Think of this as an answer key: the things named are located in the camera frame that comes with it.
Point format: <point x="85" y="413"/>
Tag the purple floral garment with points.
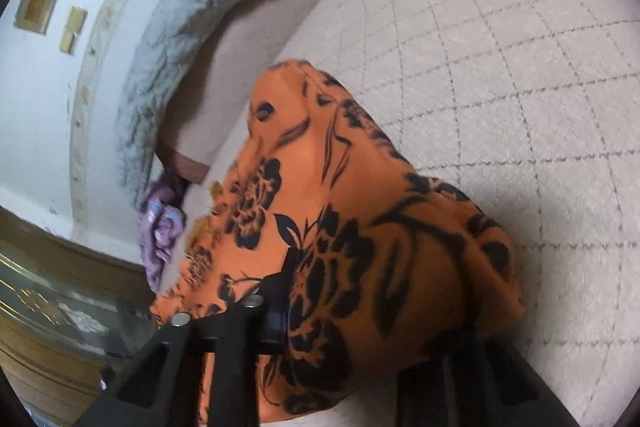
<point x="160" y="232"/>

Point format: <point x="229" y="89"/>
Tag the wooden door with glass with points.
<point x="50" y="307"/>

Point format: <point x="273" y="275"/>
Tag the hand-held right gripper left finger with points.
<point x="235" y="357"/>

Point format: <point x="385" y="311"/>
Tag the grey quilted pillow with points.
<point x="165" y="57"/>

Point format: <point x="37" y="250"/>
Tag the orange black floral blouse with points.
<point x="350" y="207"/>

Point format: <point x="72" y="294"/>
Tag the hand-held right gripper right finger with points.
<point x="475" y="387"/>

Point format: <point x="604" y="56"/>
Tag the beige wall switch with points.
<point x="68" y="42"/>
<point x="77" y="19"/>

